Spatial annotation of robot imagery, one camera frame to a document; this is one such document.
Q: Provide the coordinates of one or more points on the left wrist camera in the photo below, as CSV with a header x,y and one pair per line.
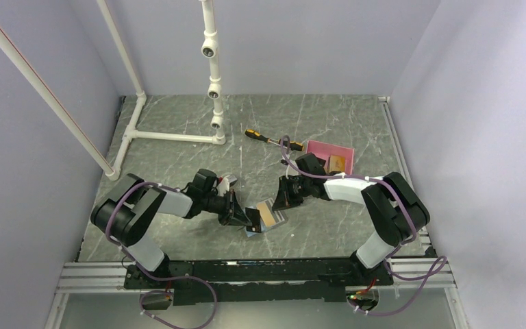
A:
x,y
225,184

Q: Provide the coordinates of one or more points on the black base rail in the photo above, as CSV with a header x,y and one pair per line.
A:
x,y
198,281

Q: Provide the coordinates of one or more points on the grey leather card holder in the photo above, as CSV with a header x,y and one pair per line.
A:
x,y
264,229

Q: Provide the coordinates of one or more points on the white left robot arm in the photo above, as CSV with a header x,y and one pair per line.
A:
x,y
126,212

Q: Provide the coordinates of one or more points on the yellow black screwdriver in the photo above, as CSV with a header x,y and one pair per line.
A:
x,y
293,146

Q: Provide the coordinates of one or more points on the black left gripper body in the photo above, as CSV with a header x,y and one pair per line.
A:
x,y
226,208

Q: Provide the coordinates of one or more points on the orange credit card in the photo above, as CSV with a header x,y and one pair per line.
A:
x,y
269,217

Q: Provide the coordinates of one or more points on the aluminium extrusion frame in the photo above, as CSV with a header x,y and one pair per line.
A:
x,y
421,273

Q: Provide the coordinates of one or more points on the pink plastic card box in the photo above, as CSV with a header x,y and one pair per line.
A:
x,y
325,151

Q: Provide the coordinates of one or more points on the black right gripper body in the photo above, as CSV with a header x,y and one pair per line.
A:
x,y
294,189

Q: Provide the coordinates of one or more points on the white PVC pipe frame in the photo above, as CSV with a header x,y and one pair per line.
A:
x,y
56,98

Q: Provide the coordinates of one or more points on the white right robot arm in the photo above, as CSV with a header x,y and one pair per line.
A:
x,y
396,212

